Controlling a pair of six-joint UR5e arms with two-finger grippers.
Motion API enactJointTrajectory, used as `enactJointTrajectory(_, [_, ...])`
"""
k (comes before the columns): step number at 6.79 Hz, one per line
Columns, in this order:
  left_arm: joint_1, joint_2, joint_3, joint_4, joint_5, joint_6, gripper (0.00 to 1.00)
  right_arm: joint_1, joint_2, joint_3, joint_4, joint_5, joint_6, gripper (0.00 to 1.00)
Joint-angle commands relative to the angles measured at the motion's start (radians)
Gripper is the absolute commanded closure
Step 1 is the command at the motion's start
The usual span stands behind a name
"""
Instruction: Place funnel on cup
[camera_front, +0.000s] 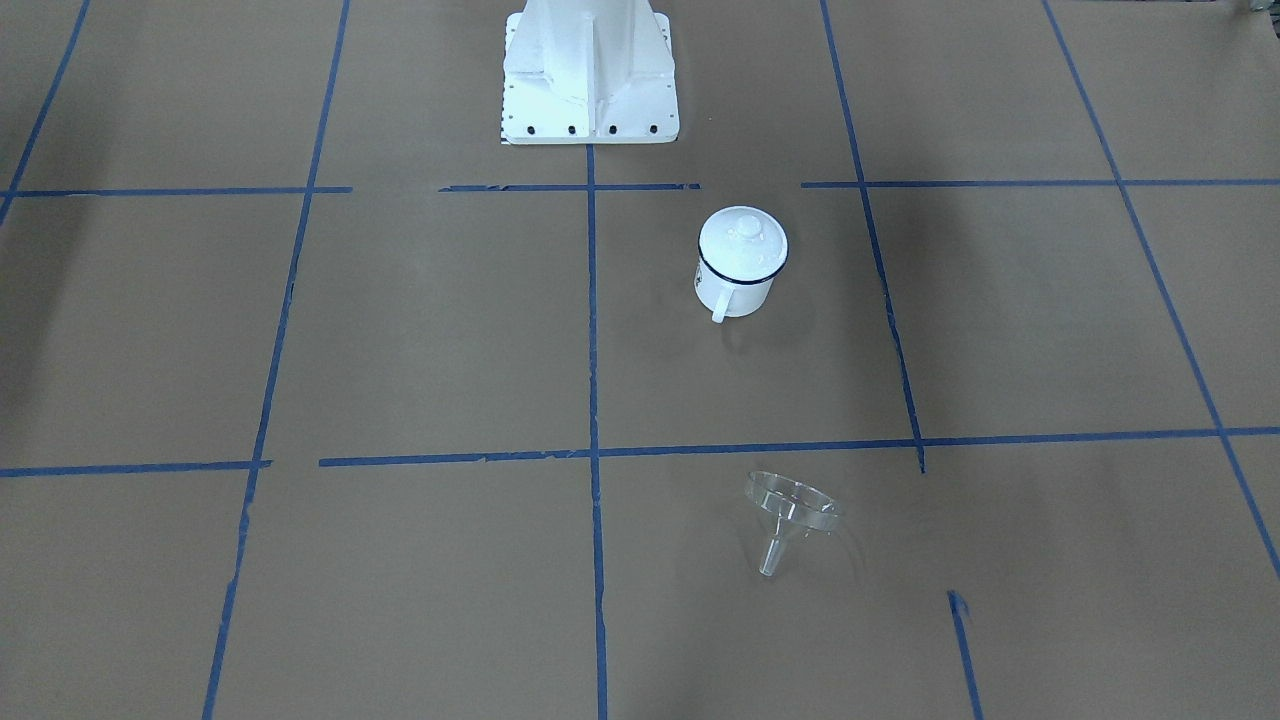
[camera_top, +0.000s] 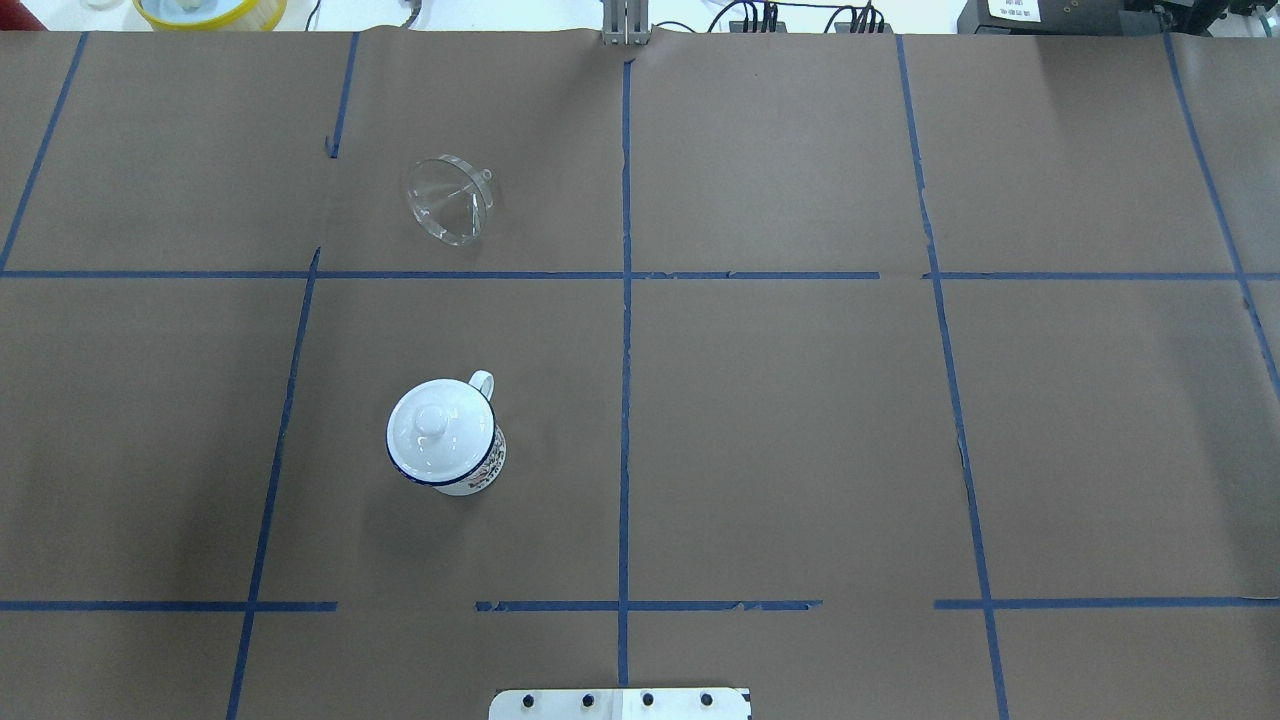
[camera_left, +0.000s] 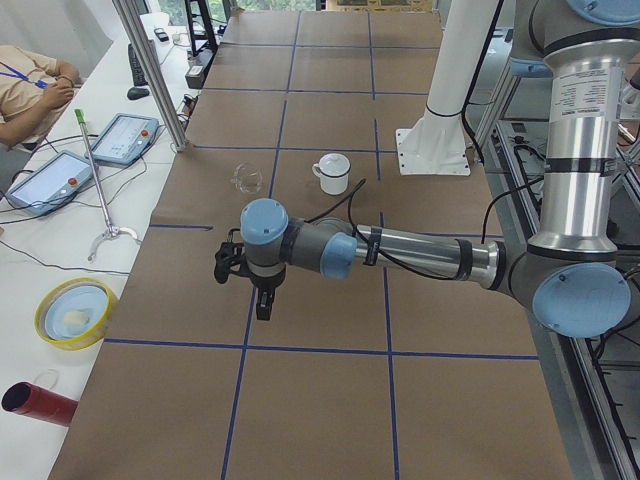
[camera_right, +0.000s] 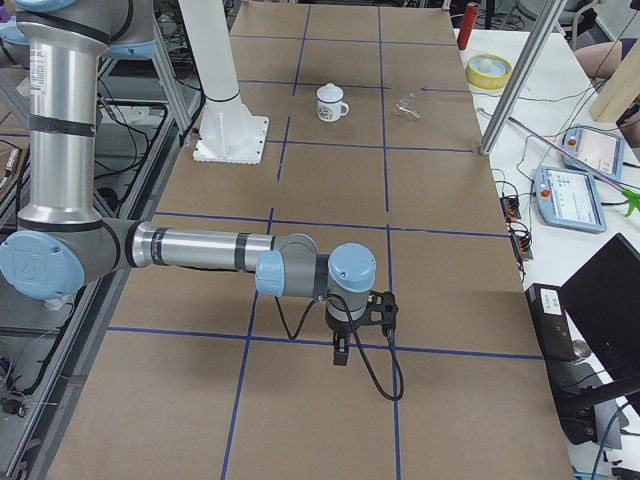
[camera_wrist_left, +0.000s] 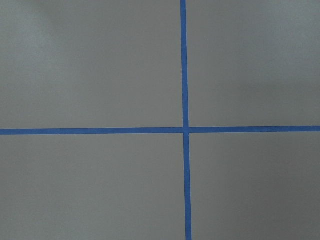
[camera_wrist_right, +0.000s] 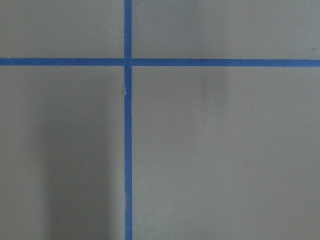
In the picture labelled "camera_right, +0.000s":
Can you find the person's forearm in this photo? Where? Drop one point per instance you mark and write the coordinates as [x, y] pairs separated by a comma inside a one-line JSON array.
[[600, 61]]

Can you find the red cylinder bottle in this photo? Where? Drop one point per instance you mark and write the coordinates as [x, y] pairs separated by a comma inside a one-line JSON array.
[[467, 25]]

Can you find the aluminium frame post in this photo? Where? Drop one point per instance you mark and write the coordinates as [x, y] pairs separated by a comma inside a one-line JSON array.
[[533, 46]]

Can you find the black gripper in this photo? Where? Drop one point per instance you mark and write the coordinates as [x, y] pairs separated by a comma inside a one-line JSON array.
[[341, 331]]

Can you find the yellow tape roll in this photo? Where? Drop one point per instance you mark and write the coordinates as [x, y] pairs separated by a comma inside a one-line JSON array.
[[488, 71]]

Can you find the upper orange connector block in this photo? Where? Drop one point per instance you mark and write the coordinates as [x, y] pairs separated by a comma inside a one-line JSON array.
[[510, 205]]

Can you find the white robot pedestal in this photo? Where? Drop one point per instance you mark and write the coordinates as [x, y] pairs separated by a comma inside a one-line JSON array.
[[228, 131]]

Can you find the white enamel cup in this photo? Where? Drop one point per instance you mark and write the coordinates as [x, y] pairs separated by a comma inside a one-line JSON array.
[[330, 112]]

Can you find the purple grabber stick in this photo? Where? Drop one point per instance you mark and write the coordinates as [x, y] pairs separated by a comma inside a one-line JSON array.
[[631, 196]]

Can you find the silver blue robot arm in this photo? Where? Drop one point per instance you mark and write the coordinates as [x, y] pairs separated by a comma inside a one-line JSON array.
[[63, 243]]

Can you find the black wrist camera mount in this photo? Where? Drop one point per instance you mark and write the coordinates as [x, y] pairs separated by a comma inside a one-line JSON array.
[[381, 310]]

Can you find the lower orange connector block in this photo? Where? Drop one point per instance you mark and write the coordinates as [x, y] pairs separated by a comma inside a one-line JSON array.
[[521, 244]]

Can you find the orange connector block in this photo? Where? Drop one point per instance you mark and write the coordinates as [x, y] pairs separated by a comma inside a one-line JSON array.
[[510, 205], [521, 244]]

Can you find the far teach pendant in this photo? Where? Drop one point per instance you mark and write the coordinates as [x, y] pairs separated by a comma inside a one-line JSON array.
[[600, 150]]

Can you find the black monitor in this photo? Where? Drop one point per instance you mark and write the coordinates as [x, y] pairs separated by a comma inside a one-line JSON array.
[[602, 300]]

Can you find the wooden beam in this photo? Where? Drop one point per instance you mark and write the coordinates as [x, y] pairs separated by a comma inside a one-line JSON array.
[[622, 88]]

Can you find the teach pendant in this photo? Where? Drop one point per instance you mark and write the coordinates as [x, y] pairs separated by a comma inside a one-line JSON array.
[[569, 199], [600, 150]]

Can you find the near teach pendant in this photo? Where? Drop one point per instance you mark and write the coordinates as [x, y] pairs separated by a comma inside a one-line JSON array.
[[569, 199]]

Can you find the clear plastic funnel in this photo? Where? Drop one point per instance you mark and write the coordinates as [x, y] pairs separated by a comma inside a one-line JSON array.
[[404, 107]]

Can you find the black computer box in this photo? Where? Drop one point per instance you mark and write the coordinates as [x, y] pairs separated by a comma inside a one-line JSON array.
[[569, 373]]

